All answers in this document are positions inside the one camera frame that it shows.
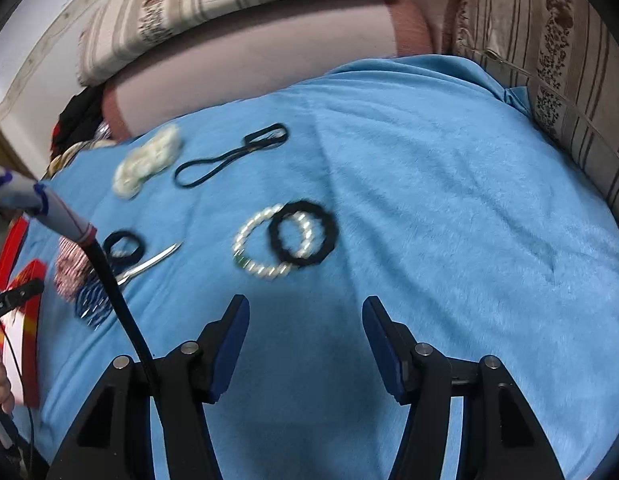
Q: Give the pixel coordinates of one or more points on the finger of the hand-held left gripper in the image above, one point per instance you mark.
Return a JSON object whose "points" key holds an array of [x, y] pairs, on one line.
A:
{"points": [[19, 296]]}

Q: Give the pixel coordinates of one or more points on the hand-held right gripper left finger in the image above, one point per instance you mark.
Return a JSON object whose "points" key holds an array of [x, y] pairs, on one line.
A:
{"points": [[233, 345]]}

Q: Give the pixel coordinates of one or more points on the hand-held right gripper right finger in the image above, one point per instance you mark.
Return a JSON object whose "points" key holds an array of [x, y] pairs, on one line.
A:
{"points": [[385, 355]]}

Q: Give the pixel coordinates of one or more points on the pink hair clip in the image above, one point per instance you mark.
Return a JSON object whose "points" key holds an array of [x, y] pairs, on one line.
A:
{"points": [[69, 270]]}

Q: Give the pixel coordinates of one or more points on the red box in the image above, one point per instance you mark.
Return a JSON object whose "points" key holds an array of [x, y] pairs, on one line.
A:
{"points": [[33, 360]]}

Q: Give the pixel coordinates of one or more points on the silver scissors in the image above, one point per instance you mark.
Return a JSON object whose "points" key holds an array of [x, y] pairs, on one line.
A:
{"points": [[159, 258]]}

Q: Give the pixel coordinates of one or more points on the black scrunchie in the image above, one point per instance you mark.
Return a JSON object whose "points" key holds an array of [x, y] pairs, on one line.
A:
{"points": [[330, 232]]}

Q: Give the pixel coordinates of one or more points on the beige patterned cloth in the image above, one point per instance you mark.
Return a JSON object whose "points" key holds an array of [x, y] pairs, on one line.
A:
{"points": [[71, 152]]}

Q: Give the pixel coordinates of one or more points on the blue blanket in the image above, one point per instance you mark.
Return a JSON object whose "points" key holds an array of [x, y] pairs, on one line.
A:
{"points": [[439, 210]]}

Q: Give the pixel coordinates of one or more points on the white fluffy scrunchie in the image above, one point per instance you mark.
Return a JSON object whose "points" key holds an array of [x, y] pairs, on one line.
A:
{"points": [[144, 160]]}

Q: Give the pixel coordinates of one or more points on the black cloth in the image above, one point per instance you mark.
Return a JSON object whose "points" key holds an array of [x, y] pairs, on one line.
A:
{"points": [[79, 120]]}

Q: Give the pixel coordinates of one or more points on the black elastic headband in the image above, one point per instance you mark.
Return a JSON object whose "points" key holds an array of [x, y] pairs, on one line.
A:
{"points": [[249, 138]]}

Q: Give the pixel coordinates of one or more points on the pink sofa cushion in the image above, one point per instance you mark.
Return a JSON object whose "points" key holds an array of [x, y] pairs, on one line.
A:
{"points": [[264, 55]]}

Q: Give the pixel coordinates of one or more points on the striped floral cushion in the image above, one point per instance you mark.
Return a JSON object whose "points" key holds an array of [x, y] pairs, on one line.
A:
{"points": [[214, 0], [564, 60]]}

